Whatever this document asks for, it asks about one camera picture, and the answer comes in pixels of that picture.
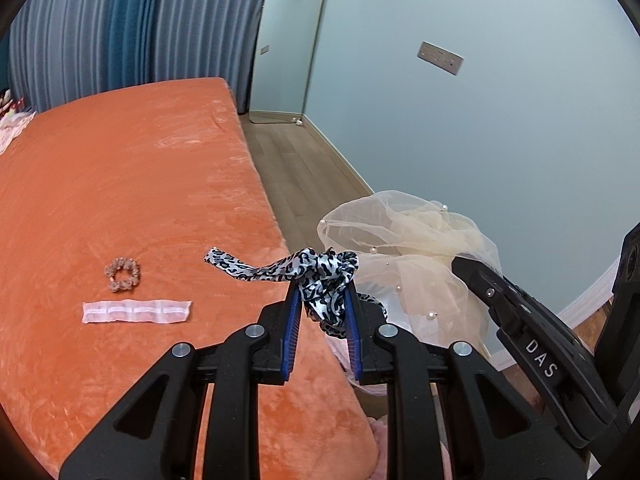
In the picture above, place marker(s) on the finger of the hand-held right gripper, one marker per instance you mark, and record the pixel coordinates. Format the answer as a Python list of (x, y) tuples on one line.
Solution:
[(482, 282)]

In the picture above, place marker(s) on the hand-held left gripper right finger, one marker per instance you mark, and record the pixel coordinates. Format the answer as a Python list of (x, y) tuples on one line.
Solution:
[(352, 335)]

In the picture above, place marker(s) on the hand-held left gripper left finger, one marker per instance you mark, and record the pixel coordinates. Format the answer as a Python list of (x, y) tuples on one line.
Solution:
[(292, 330)]

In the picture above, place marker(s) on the bin with white bag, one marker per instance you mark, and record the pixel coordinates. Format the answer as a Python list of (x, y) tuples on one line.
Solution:
[(344, 357)]

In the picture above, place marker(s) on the leopard print satin scarf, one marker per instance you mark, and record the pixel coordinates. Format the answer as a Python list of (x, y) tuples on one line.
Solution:
[(320, 270)]

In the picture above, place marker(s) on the beige tulle veil with pearls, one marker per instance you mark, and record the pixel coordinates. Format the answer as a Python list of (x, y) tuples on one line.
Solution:
[(400, 230)]

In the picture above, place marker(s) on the pink cloth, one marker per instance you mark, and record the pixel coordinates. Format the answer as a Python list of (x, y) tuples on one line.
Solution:
[(380, 435)]

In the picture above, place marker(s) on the pink patterned scrunchie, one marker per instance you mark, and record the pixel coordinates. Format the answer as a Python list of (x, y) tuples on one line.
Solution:
[(114, 285)]

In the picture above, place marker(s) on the orange blanket bed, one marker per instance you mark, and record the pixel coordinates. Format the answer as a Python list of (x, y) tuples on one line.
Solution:
[(125, 185)]

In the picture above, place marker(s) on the gold framed standing mirror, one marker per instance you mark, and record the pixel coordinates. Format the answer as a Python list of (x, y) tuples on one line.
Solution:
[(285, 45)]

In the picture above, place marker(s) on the light pink folded fabric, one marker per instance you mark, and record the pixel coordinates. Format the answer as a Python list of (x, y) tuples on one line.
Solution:
[(10, 127)]

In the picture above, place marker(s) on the blue grey pleated curtain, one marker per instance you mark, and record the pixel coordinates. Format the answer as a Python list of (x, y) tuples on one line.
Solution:
[(125, 25)]

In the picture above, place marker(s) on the red and white plush toy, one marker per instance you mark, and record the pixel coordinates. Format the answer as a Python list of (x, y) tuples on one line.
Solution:
[(6, 99)]

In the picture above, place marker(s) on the white door frame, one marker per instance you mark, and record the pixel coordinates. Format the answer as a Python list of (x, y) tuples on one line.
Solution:
[(585, 305)]

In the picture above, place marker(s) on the grey wall socket panel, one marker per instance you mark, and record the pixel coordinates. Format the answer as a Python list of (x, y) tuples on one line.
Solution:
[(440, 57)]

